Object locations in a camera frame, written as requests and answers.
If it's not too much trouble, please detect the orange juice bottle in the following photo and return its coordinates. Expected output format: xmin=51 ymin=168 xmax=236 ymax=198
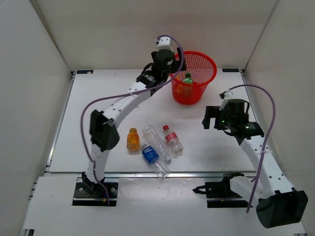
xmin=173 ymin=83 xmax=193 ymax=97
xmin=126 ymin=128 xmax=140 ymax=152

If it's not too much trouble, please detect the clear bottle red cap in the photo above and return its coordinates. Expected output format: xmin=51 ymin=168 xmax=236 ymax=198
xmin=163 ymin=125 xmax=184 ymax=155

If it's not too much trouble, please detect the green plastic soda bottle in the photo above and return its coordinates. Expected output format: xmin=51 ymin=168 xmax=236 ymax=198
xmin=182 ymin=72 xmax=193 ymax=85

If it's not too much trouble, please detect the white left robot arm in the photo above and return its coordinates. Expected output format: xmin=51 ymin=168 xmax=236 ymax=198
xmin=82 ymin=47 xmax=186 ymax=197

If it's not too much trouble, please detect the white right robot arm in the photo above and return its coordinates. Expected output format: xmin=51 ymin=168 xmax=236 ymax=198
xmin=202 ymin=99 xmax=308 ymax=228

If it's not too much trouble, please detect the red mesh plastic bin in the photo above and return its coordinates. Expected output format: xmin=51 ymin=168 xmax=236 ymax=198
xmin=171 ymin=51 xmax=217 ymax=105

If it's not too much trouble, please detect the black label sticker, right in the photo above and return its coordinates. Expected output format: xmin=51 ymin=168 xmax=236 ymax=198
xmin=222 ymin=68 xmax=239 ymax=73

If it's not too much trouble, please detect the black label sticker, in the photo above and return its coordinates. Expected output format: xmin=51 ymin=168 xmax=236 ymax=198
xmin=222 ymin=68 xmax=239 ymax=73
xmin=76 ymin=70 xmax=94 ymax=74

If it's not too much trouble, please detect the large clear plastic bottle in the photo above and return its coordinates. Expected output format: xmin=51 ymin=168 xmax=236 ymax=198
xmin=142 ymin=125 xmax=172 ymax=163

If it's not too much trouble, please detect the clear bottle blue label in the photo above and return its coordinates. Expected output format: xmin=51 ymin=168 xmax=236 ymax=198
xmin=140 ymin=143 xmax=170 ymax=178

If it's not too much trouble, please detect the black label sticker, left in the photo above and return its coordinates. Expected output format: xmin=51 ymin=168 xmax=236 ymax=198
xmin=76 ymin=70 xmax=94 ymax=74

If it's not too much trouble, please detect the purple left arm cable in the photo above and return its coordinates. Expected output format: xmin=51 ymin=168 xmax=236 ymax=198
xmin=81 ymin=34 xmax=185 ymax=206

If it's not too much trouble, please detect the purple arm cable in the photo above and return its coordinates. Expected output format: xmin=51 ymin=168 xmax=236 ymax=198
xmin=81 ymin=34 xmax=185 ymax=206
xmin=208 ymin=84 xmax=276 ymax=213

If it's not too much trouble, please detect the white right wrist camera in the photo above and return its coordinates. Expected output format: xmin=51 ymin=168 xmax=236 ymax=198
xmin=219 ymin=90 xmax=233 ymax=111

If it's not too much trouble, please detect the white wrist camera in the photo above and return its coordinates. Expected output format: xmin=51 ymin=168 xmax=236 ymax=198
xmin=156 ymin=36 xmax=173 ymax=52
xmin=219 ymin=90 xmax=233 ymax=111

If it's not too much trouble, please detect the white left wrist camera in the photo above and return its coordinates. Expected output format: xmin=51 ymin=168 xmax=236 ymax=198
xmin=156 ymin=36 xmax=173 ymax=52

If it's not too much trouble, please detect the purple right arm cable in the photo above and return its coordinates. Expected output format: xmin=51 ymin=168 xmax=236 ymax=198
xmin=208 ymin=84 xmax=276 ymax=213

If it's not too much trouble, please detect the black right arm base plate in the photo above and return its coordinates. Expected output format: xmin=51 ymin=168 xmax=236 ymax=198
xmin=192 ymin=172 xmax=248 ymax=208

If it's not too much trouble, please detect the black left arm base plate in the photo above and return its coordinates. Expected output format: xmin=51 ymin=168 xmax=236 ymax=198
xmin=72 ymin=178 xmax=119 ymax=207

